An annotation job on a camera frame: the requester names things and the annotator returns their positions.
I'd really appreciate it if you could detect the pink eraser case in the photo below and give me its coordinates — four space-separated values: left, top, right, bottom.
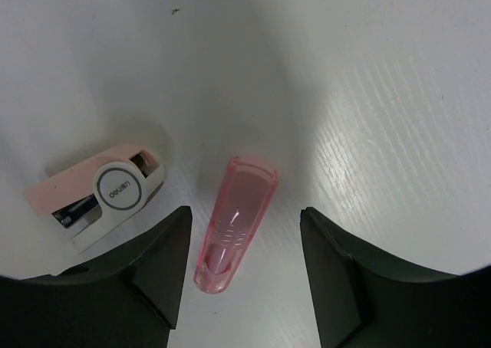
193 156 278 294

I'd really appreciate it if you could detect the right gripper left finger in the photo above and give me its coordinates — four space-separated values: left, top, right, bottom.
1 206 192 347

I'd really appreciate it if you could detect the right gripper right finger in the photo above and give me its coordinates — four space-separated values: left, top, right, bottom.
300 207 490 347

